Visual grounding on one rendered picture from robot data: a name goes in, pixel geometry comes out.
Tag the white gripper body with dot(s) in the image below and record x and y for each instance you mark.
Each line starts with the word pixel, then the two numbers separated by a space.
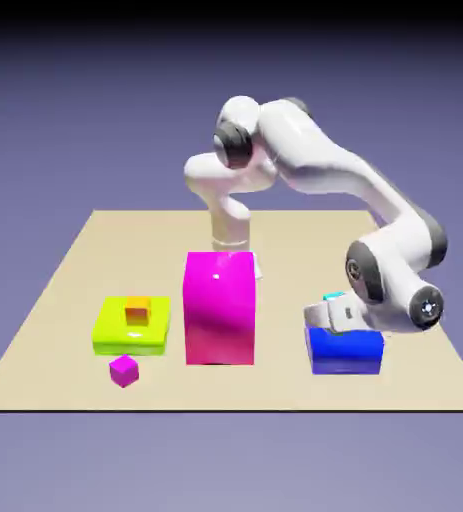
pixel 318 313

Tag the small cyan cube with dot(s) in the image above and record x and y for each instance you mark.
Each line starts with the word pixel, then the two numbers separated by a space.
pixel 333 296

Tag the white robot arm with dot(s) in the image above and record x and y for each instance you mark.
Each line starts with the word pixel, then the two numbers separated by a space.
pixel 315 156

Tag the small orange cube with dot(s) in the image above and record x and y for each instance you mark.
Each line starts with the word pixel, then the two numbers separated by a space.
pixel 138 312

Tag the small magenta cube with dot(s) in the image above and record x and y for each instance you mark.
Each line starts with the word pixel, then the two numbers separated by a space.
pixel 124 371

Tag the large blue box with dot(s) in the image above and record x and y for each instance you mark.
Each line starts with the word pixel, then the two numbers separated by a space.
pixel 345 350

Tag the large magenta box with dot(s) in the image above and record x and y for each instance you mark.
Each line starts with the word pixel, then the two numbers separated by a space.
pixel 219 312

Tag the large yellow-green box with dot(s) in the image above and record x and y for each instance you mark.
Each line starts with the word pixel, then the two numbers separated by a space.
pixel 113 332

